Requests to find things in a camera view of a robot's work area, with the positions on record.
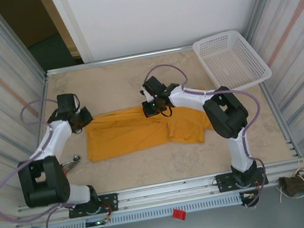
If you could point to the beige door frame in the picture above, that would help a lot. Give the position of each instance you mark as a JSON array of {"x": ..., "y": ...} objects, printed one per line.
[{"x": 59, "y": 24}]

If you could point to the aluminium table edge rail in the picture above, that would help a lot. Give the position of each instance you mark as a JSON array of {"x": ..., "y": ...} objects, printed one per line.
[{"x": 103, "y": 63}]

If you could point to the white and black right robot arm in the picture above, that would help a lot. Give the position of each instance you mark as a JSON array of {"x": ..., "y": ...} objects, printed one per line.
[{"x": 189, "y": 96}]

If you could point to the small red block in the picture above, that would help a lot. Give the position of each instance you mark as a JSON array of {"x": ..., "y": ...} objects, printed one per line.
[{"x": 179, "y": 214}]

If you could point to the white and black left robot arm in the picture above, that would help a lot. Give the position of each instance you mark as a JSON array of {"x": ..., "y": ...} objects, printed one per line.
[{"x": 57, "y": 134}]

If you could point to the aluminium mounting rail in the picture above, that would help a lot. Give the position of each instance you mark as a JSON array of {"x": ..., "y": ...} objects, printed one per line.
[{"x": 167, "y": 192}]

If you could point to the small circuit board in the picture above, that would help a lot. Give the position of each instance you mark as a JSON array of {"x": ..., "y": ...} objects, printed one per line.
[
  {"x": 250, "y": 196},
  {"x": 97, "y": 223}
]

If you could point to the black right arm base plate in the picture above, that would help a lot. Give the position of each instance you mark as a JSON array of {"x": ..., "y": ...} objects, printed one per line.
[{"x": 223, "y": 180}]

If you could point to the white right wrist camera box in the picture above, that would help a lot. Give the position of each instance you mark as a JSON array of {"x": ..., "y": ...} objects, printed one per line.
[{"x": 142, "y": 92}]

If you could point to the yellow t-shirt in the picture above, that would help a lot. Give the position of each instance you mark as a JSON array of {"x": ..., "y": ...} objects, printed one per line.
[{"x": 132, "y": 134}]

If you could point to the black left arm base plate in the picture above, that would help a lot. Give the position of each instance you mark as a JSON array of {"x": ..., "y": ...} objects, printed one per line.
[{"x": 111, "y": 201}]

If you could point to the white perforated plastic basket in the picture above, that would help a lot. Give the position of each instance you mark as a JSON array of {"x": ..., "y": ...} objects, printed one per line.
[{"x": 233, "y": 60}]

